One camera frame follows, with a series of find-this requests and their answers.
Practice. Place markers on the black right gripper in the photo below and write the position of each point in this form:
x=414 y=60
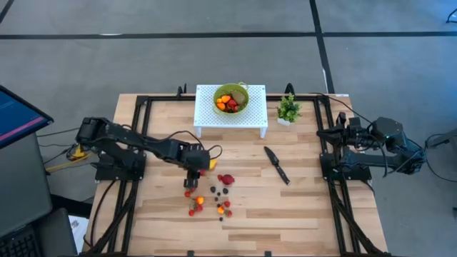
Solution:
x=357 y=133

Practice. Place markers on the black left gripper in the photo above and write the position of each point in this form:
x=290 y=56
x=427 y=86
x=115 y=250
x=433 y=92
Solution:
x=191 y=178

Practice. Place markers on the orange plastic peach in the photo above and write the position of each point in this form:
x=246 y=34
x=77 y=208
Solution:
x=221 y=210
x=200 y=200
x=221 y=106

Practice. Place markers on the yellow plastic lemon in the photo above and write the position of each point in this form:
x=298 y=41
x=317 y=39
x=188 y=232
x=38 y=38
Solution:
x=213 y=164

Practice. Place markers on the small orange fruit with stem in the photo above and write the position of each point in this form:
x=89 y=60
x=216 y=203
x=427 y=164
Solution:
x=225 y=99

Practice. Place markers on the green colander bowl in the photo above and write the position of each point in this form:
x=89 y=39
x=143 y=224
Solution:
x=218 y=93

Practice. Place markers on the brown plastic kiwi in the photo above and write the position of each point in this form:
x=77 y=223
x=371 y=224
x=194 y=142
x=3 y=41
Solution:
x=238 y=97

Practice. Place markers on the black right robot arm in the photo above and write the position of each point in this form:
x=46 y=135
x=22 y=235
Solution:
x=371 y=162

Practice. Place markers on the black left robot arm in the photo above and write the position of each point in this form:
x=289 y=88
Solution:
x=143 y=141

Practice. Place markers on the dark red plastic apple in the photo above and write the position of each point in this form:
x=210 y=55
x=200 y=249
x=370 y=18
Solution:
x=228 y=179

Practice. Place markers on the small green potted plant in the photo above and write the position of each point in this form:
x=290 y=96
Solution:
x=288 y=109

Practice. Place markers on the black kitchen knife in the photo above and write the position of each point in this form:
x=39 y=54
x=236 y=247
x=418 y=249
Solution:
x=276 y=165

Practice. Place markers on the white perforated shelf riser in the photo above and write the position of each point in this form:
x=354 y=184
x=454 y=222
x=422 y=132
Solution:
x=250 y=118

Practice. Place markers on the white paper sheet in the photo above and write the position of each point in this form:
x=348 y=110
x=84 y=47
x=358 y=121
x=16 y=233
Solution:
x=78 y=228

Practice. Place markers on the computer monitor blue screen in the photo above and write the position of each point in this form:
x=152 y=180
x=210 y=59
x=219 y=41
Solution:
x=18 y=118

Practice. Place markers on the black keyboard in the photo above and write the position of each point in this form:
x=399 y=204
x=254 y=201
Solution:
x=18 y=246

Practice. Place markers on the black aluminium table frame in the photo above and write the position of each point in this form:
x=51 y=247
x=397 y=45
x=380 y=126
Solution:
x=128 y=221

